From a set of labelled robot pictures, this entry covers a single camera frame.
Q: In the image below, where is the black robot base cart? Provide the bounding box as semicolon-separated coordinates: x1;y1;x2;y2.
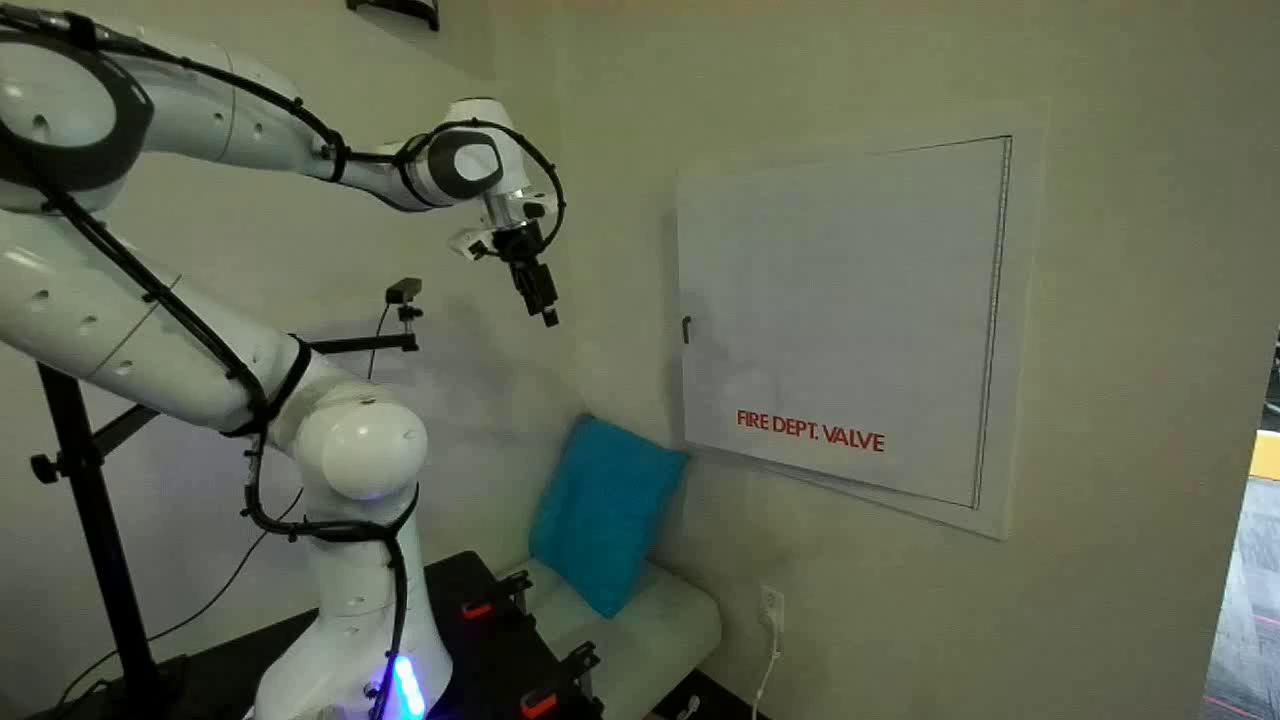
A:
36;547;752;720

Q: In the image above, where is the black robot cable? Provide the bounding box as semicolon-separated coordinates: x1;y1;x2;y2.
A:
0;8;566;685

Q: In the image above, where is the white wall plug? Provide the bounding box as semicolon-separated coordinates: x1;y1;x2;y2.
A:
758;585;789;634

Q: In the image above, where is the black camera stand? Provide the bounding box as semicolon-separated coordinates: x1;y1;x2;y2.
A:
27;333;423;720

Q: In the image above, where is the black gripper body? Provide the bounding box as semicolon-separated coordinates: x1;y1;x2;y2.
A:
493;225;552;314

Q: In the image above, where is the white fire valve door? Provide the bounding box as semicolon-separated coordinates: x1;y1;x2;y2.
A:
671;133;1010;514

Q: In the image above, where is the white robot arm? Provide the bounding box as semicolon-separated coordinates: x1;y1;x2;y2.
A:
0;3;566;720

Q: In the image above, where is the teal cushion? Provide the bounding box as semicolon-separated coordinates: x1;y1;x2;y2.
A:
526;415;687;616

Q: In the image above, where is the small black camera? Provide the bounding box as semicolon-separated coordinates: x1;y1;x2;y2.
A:
385;278;423;319

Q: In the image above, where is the white bench seat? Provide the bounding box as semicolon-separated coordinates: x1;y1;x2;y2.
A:
518;559;723;720

